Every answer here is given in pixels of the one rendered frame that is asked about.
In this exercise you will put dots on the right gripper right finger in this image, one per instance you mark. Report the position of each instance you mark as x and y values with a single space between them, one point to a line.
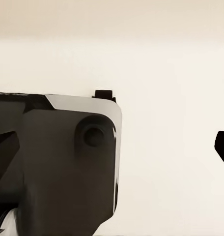
219 144

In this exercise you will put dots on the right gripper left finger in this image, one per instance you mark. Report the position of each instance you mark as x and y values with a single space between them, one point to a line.
9 147

